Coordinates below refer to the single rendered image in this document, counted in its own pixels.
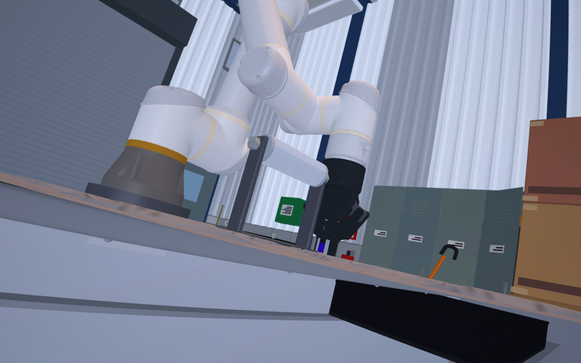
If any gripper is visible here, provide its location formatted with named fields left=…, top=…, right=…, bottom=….
left=314, top=157, right=370, bottom=257

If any orange bar with black hook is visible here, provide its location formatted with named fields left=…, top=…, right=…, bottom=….
left=427, top=244, right=459, bottom=280

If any tan cardboard box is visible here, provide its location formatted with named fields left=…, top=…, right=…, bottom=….
left=510, top=201, right=581, bottom=313

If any black tray under bench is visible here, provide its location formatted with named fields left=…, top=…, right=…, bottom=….
left=328, top=278, right=550, bottom=363

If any grey roller shutter door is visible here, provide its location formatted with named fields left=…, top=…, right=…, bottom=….
left=0, top=0, right=199, bottom=193

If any grey locker row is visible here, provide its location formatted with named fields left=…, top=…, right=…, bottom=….
left=358, top=185, right=524, bottom=291

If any grey framed wall picture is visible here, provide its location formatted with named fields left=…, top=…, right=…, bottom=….
left=222, top=37, right=242, bottom=72

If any reddish brown cardboard box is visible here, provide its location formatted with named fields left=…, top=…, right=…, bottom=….
left=523, top=116, right=581, bottom=206

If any green box with label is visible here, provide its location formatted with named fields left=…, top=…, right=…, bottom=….
left=274, top=196, right=307, bottom=227

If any dark grey roll stand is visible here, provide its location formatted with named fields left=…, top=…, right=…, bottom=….
left=226, top=135, right=327, bottom=251

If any grey cabinet with blue window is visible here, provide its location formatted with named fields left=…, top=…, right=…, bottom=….
left=181, top=162, right=219, bottom=224

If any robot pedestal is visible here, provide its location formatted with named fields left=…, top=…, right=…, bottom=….
left=85, top=140, right=192, bottom=219

